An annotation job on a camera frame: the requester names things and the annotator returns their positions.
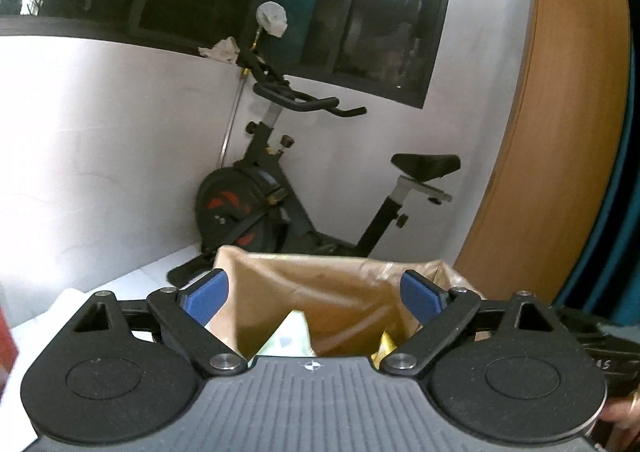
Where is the thin metal rod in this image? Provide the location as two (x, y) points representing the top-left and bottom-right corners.
(219, 74), (247, 168)

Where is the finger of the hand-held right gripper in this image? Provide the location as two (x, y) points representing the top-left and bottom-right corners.
(551, 305), (632, 348)

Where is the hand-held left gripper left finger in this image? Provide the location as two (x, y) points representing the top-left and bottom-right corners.
(60, 268), (251, 378)

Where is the crumpled white cloth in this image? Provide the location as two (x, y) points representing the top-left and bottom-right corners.
(198, 37), (240, 66)

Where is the person's right hand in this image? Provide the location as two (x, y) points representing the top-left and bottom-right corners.
(597, 391), (640, 434)

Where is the wooden board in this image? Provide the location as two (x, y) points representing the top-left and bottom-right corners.
(452, 0), (632, 305)

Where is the brown cardboard box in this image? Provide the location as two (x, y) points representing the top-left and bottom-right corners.
(212, 244), (483, 364)

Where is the white green snack packet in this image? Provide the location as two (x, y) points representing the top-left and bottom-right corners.
(257, 310), (321, 361)

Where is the yellow snack packet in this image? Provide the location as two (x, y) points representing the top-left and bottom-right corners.
(372, 329), (402, 366)

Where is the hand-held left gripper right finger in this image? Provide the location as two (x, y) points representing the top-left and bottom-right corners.
(381, 269), (581, 378)

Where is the red box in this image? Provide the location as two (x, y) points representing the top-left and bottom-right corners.
(0, 307), (19, 379)

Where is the black exercise bike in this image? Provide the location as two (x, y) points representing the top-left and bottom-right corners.
(166, 49), (462, 289)

